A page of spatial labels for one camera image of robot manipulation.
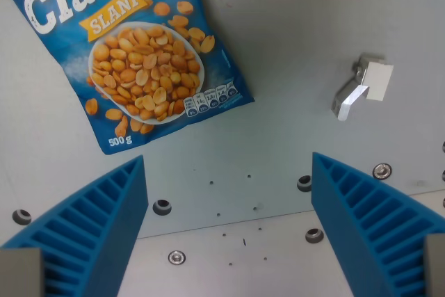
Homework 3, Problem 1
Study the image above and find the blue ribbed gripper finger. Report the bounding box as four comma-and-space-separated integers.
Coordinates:
0, 154, 149, 297
311, 152, 445, 297

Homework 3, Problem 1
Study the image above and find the silver countersunk screw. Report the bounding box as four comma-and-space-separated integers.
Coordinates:
372, 163, 393, 180
168, 250, 186, 266

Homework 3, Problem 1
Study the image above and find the blue salted peanuts bag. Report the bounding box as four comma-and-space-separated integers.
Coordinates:
0, 0, 256, 156

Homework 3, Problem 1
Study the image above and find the grey metal bracket with tape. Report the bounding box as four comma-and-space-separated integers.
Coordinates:
331, 52, 395, 122

